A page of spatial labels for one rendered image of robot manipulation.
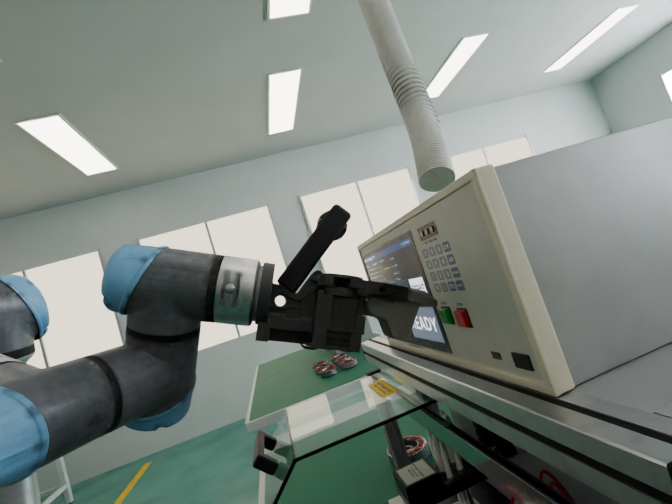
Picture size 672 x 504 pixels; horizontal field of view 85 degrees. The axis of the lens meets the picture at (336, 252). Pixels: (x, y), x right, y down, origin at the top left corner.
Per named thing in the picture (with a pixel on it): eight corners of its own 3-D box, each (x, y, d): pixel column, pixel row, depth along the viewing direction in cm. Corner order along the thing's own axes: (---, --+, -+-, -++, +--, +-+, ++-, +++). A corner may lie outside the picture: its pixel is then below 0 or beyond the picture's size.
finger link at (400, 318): (433, 342, 45) (359, 334, 43) (436, 293, 46) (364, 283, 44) (445, 344, 42) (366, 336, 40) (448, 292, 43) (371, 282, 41)
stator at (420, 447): (429, 443, 105) (424, 430, 105) (431, 464, 94) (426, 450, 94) (391, 452, 107) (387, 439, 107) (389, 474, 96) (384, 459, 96)
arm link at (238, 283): (229, 259, 45) (221, 249, 38) (266, 264, 46) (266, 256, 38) (219, 321, 44) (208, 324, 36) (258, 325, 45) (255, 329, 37)
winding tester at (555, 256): (556, 398, 31) (472, 168, 32) (389, 344, 73) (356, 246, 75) (855, 260, 39) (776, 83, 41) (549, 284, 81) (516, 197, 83)
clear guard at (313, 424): (264, 525, 46) (250, 477, 46) (266, 451, 69) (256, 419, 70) (487, 423, 53) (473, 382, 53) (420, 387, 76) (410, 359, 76)
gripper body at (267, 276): (350, 345, 47) (254, 336, 45) (358, 278, 48) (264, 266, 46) (366, 353, 39) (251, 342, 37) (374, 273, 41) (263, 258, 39)
